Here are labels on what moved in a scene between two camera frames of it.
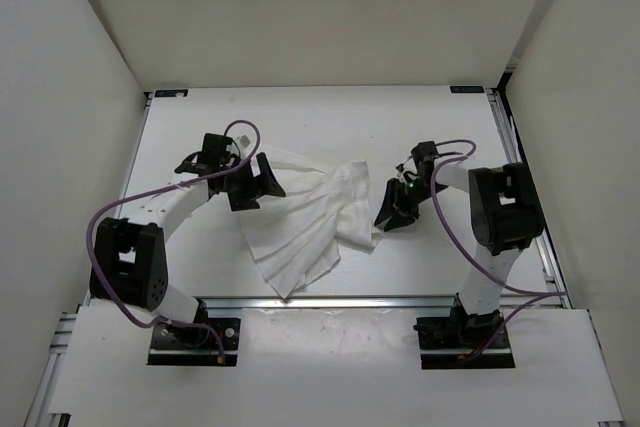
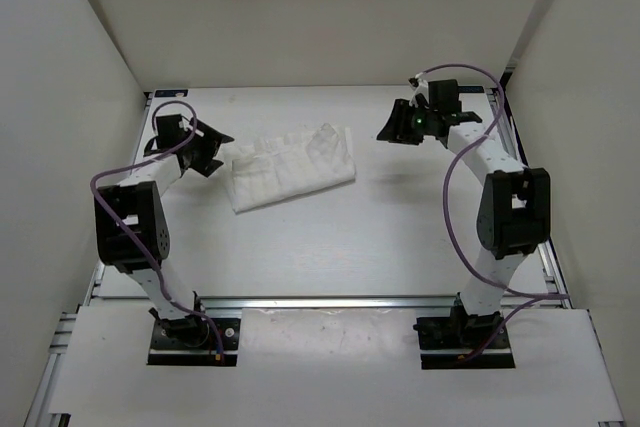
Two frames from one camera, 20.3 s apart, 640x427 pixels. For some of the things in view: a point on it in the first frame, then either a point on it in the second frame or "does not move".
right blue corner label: (467, 89) does not move
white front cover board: (331, 364) does not move
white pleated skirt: (298, 236) -> (265, 172)
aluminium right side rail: (515, 156) does not move
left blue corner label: (170, 92) does not move
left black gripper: (264, 182) -> (211, 141)
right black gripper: (391, 196) -> (400, 113)
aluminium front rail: (369, 301) does not move
